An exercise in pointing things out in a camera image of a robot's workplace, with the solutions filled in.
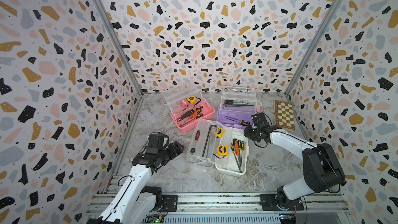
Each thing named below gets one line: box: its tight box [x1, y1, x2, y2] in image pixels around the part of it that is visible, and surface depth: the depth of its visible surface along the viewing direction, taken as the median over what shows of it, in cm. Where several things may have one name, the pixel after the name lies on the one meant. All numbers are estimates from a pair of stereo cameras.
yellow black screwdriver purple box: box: [224, 115, 251, 126], surface depth 108 cm
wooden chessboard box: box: [273, 100, 296, 133], surface depth 108 cm
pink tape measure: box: [179, 98, 189, 109], surface depth 105 cm
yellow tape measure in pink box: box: [186, 95, 197, 104], surface depth 108 cm
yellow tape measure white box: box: [217, 144, 229, 157], surface depth 83 cm
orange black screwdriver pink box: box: [176, 105, 204, 122], surface depth 108 cm
